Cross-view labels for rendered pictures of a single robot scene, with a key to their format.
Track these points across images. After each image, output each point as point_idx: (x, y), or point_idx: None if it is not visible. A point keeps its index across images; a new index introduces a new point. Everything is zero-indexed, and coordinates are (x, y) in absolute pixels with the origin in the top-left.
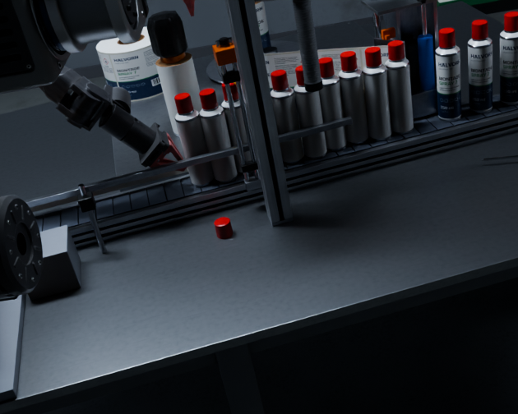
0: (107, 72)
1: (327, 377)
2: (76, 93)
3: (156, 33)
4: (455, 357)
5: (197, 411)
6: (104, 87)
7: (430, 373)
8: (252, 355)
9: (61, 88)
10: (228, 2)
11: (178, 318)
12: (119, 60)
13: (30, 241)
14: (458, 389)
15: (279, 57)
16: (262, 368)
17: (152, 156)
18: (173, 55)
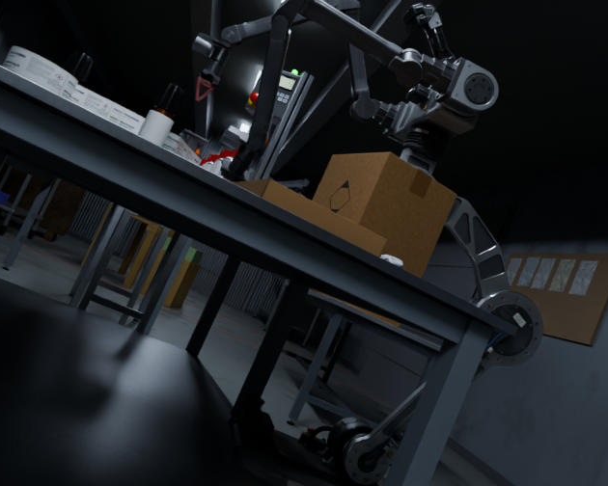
0: (51, 86)
1: (132, 364)
2: (269, 129)
3: (182, 98)
4: (140, 349)
5: (137, 392)
6: (233, 126)
7: (148, 356)
8: (91, 362)
9: (270, 123)
10: (292, 122)
11: None
12: (71, 83)
13: None
14: (163, 360)
15: (181, 142)
16: (108, 366)
17: (237, 178)
18: (175, 115)
